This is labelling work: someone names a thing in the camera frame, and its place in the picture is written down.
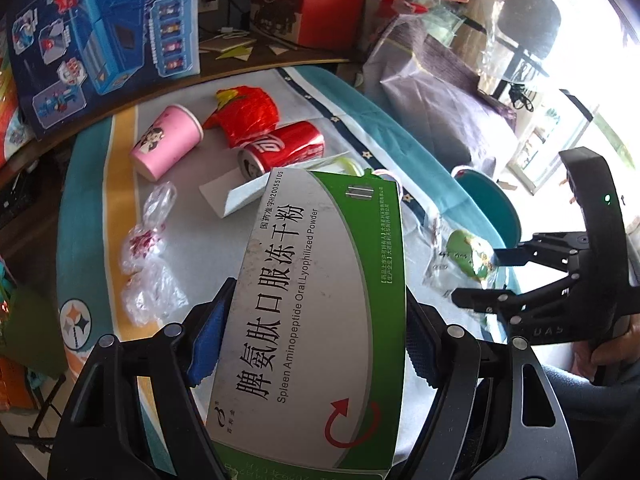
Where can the teal striped tablecloth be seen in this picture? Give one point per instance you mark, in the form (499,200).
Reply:
(236,263)

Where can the pink paper cup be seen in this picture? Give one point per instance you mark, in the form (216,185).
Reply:
(171,136)

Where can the red cola can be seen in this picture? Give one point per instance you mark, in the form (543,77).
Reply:
(284,146)

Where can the red box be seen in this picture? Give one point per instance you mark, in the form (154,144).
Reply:
(317,24)

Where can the crumpled clear plastic bag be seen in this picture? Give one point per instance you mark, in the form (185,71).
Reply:
(152,292)

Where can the red snack wrapper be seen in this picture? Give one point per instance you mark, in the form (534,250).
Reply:
(243,113)

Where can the green round snack packet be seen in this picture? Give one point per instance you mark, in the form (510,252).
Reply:
(460,259)

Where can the white green medicine box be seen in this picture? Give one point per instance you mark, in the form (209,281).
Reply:
(309,380)

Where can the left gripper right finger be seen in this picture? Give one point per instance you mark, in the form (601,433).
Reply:
(425,327)

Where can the blue toy box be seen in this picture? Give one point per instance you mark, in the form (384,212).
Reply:
(74,59)

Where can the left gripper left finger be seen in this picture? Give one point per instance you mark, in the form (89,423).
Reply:
(205,327)

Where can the teal trash bin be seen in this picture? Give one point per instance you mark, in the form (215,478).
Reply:
(492,201)

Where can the right hand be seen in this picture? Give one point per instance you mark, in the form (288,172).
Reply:
(623,349)

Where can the white red-rimmed bowl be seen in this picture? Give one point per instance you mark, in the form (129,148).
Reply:
(389,176)

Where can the purple cloth covered furniture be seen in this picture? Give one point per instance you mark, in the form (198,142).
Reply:
(434,95)

